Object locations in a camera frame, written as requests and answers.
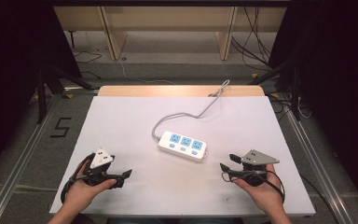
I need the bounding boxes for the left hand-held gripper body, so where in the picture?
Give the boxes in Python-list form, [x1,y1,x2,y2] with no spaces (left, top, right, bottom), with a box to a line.
[83,147,119,189]

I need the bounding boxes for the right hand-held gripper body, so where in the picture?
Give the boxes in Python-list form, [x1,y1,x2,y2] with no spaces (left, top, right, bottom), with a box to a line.
[229,149,281,188]

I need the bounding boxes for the white power strip blue sockets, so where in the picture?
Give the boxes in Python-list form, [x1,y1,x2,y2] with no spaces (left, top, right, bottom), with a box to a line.
[158,130,208,163]

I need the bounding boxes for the person's right hand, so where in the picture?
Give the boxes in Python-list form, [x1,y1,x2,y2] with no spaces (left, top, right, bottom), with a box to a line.
[230,163,286,216]

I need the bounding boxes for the person's left hand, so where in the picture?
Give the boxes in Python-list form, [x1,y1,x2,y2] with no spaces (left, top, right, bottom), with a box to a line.
[62,162,118,213]

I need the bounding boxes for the white board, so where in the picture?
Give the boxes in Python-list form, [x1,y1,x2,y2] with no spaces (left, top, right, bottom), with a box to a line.
[48,94,317,217]

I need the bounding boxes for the black metal stand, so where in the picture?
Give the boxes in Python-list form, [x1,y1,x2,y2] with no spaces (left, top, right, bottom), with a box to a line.
[34,65,97,125]
[248,58,303,122]

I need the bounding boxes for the wooden table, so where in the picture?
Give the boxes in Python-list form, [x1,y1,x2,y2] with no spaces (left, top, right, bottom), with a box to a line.
[97,85,266,98]

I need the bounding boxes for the dark curtain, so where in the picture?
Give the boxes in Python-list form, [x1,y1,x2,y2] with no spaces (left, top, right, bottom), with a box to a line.
[268,0,358,217]
[0,0,84,185]

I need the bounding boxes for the light wooden furniture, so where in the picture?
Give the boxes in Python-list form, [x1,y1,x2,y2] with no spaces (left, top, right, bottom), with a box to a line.
[53,6,288,62]

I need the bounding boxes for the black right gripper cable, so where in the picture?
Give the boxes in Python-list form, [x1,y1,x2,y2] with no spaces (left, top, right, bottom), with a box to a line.
[220,169,286,203]

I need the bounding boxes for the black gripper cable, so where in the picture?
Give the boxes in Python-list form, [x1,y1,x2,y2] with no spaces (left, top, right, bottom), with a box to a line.
[220,169,286,203]
[60,152,96,204]

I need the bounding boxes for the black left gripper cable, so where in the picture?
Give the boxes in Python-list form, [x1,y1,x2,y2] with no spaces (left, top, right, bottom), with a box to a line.
[60,152,96,204]

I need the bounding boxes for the metal floor rail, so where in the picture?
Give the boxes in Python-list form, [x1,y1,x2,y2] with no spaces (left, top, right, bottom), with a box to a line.
[282,106,356,224]
[0,92,63,224]

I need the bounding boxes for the tangle of floor cables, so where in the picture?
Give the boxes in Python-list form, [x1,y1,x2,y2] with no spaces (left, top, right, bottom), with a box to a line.
[268,92,312,121]

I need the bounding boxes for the grey power strip cable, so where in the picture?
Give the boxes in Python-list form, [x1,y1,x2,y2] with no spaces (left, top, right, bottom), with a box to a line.
[151,79,231,142]

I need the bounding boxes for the white floor cable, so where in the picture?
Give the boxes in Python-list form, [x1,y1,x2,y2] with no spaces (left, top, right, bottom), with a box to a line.
[117,58,175,86]

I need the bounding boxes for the thin black floor cable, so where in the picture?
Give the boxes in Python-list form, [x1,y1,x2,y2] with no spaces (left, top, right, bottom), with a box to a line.
[74,50,103,80]

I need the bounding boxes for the bundle of black cables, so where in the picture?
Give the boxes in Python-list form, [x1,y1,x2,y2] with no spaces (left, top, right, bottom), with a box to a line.
[230,6,273,69]

